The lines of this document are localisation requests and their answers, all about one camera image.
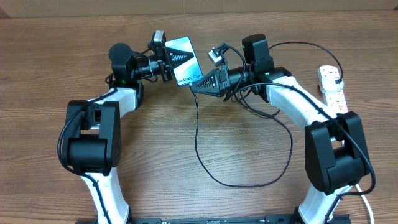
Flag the black USB charging cable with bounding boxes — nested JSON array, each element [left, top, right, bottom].
[[190, 42, 344, 189]]

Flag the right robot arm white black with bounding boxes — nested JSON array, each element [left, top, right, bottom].
[[190, 34, 374, 223]]

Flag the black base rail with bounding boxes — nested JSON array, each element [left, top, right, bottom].
[[74, 213, 352, 224]]

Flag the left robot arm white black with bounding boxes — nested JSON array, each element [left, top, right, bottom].
[[57, 37, 197, 223]]

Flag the white charger plug adapter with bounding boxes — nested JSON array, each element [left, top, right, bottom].
[[319, 77, 344, 93]]

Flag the blue Samsung Galaxy smartphone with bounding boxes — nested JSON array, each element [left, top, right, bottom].
[[165, 36, 203, 86]]

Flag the white power strip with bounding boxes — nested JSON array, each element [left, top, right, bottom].
[[318, 65, 348, 113]]

